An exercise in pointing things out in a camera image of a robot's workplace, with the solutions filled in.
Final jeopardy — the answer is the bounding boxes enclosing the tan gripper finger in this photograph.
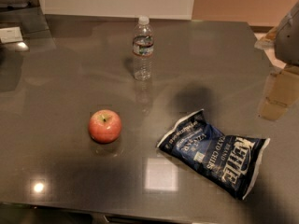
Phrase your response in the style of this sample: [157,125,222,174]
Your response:
[254,27,278,50]
[259,64,299,120]

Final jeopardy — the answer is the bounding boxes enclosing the blue Kettle chip bag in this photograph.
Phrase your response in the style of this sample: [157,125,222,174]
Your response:
[157,110,269,200]

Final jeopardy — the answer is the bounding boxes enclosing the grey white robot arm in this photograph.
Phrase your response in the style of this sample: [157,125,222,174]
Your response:
[254,2,299,120]

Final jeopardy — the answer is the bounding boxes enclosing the clear plastic water bottle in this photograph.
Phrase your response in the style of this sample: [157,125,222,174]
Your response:
[133,16,154,81]

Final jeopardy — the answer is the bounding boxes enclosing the red apple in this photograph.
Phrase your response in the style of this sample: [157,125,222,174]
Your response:
[88,110,121,144]

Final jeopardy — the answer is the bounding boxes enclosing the white card on counter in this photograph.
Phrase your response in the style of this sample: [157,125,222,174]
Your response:
[0,27,22,44]

